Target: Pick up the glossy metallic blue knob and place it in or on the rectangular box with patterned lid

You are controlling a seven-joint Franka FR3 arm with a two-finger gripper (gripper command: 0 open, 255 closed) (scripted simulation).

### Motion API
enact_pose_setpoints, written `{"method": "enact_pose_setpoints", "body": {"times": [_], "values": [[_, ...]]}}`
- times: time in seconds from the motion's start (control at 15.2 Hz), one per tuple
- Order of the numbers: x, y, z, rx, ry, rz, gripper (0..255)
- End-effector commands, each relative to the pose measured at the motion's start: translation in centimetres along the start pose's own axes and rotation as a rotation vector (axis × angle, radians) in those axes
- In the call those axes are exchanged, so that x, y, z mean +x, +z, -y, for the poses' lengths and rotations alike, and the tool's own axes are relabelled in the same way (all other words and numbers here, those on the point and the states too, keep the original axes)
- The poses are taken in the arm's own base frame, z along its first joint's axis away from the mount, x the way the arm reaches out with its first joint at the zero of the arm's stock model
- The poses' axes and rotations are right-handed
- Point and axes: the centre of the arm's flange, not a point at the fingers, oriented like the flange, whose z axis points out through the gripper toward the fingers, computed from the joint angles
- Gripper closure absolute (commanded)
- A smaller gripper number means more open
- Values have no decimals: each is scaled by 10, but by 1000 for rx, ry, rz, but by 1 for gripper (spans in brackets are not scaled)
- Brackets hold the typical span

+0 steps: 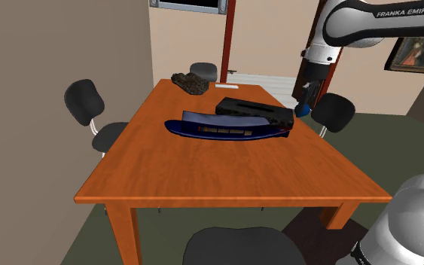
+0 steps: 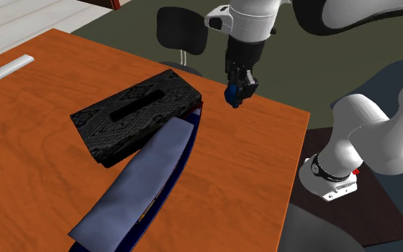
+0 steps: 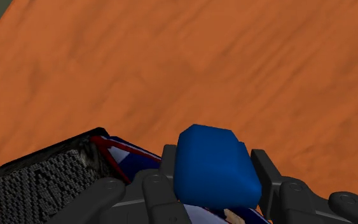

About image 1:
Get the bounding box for black tissue box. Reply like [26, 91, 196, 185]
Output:
[215, 96, 295, 130]

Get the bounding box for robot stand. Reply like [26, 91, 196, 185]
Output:
[282, 207, 370, 265]

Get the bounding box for red door frame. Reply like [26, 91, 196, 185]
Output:
[219, 0, 345, 108]

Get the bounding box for blue round object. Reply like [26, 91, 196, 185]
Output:
[294, 103, 312, 119]

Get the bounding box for blue boat model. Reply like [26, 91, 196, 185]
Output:
[163, 110, 291, 142]

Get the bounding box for black chair with metal frame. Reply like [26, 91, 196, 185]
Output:
[310, 92, 357, 139]
[63, 78, 130, 156]
[189, 62, 218, 83]
[181, 226, 308, 265]

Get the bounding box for dark woven lump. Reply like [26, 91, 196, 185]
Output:
[170, 72, 210, 96]

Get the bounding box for orange wooden table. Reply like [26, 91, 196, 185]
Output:
[73, 78, 394, 265]

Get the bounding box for grey framed dark screen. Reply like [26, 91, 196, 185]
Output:
[148, 0, 228, 16]

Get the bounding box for framed wall picture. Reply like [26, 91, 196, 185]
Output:
[383, 36, 424, 75]

